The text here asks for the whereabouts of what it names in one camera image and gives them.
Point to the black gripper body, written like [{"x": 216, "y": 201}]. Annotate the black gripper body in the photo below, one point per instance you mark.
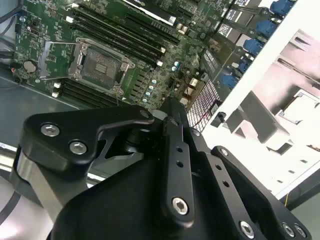
[{"x": 120, "y": 205}]

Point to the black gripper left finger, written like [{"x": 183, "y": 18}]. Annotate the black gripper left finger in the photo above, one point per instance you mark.
[{"x": 62, "y": 135}]

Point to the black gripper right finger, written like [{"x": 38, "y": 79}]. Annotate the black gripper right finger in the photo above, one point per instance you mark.
[{"x": 250, "y": 207}]

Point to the silver topped CPU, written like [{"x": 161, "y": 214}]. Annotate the silver topped CPU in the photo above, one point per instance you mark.
[{"x": 302, "y": 107}]

